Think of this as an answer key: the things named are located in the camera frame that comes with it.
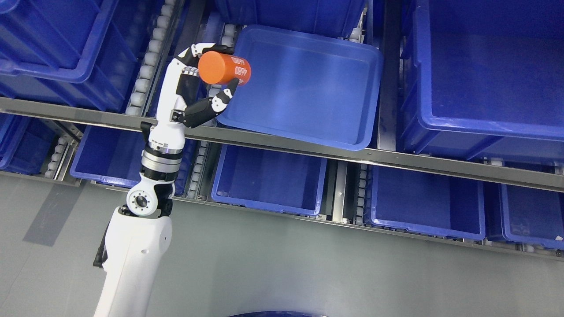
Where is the white roller track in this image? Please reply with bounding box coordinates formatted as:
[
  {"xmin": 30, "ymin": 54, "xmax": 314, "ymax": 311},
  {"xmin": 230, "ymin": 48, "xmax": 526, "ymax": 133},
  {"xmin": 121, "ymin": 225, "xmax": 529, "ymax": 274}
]
[{"xmin": 125, "ymin": 0, "xmax": 177, "ymax": 116}]

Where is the orange cylindrical capacitor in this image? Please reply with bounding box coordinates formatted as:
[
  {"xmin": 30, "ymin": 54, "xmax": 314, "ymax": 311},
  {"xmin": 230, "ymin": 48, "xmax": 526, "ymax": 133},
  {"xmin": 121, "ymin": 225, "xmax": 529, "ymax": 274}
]
[{"xmin": 197, "ymin": 52, "xmax": 252, "ymax": 85}]

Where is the blue bin lower right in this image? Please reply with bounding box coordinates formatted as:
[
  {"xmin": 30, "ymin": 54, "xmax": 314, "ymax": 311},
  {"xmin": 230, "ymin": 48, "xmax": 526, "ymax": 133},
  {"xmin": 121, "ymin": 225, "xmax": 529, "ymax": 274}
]
[{"xmin": 363, "ymin": 166, "xmax": 486, "ymax": 241}]

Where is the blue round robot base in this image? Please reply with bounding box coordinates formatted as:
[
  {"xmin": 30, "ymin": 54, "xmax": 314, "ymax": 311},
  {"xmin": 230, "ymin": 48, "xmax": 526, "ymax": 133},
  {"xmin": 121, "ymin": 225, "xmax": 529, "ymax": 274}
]
[{"xmin": 232, "ymin": 310, "xmax": 325, "ymax": 317}]

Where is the shallow blue plastic tray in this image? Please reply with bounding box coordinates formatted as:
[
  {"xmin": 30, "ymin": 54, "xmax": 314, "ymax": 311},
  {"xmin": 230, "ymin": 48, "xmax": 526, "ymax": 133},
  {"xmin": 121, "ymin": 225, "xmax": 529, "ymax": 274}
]
[{"xmin": 218, "ymin": 25, "xmax": 383, "ymax": 151}]

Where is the metal shelf rail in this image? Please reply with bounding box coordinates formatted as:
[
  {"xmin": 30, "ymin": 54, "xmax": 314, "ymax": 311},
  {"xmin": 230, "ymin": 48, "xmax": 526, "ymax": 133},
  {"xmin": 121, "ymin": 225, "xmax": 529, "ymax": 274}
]
[{"xmin": 0, "ymin": 98, "xmax": 564, "ymax": 192}]

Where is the blue bin top centre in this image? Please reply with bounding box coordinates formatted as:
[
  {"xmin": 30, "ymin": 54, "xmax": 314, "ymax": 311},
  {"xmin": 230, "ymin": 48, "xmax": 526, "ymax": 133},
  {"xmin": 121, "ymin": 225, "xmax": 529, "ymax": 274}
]
[{"xmin": 215, "ymin": 0, "xmax": 366, "ymax": 38}]

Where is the blue bin lower centre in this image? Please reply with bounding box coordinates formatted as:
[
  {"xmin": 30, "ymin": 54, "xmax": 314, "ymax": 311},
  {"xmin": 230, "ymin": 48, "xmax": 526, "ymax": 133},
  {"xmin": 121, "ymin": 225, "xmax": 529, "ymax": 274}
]
[{"xmin": 210, "ymin": 145, "xmax": 327, "ymax": 216}]

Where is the large blue bin upper right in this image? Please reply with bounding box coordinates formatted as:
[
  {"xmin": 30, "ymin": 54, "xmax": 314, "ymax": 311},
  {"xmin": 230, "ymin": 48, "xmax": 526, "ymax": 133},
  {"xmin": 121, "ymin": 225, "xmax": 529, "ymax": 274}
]
[{"xmin": 397, "ymin": 0, "xmax": 564, "ymax": 165}]

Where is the large blue bin upper left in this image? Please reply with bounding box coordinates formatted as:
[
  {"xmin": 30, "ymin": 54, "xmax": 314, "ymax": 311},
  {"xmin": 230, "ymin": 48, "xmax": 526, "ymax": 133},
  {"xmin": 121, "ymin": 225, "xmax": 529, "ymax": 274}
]
[{"xmin": 0, "ymin": 0, "xmax": 154, "ymax": 112}]

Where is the blue bin far left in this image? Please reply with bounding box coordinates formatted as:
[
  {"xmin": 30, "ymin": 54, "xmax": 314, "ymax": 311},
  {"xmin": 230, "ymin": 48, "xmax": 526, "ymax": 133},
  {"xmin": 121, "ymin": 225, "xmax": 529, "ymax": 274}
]
[{"xmin": 0, "ymin": 114, "xmax": 55, "ymax": 175}]

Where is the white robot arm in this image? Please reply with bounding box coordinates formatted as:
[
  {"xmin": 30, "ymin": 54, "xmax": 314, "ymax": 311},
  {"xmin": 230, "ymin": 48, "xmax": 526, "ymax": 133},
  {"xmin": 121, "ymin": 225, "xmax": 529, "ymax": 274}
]
[{"xmin": 94, "ymin": 121, "xmax": 185, "ymax": 317}]

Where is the large blue bin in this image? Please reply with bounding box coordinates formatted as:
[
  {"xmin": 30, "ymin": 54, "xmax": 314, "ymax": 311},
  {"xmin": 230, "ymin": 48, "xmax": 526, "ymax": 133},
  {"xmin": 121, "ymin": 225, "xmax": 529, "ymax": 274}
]
[
  {"xmin": 0, "ymin": 0, "xmax": 154, "ymax": 112},
  {"xmin": 397, "ymin": 0, "xmax": 564, "ymax": 165}
]

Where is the blue bin lower left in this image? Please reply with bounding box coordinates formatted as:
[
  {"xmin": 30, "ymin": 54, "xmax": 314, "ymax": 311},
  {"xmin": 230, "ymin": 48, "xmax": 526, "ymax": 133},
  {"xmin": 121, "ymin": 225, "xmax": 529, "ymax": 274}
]
[{"xmin": 70, "ymin": 125, "xmax": 194, "ymax": 194}]

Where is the blue bin far right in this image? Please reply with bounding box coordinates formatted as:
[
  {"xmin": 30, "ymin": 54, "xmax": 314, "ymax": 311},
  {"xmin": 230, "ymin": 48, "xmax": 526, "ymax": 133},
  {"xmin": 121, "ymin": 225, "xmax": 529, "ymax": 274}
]
[{"xmin": 500, "ymin": 185, "xmax": 564, "ymax": 250}]

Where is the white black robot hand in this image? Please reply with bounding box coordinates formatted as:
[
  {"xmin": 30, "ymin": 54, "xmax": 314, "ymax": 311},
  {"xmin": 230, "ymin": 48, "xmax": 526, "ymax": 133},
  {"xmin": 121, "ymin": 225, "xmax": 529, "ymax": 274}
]
[{"xmin": 145, "ymin": 43, "xmax": 241, "ymax": 155}]

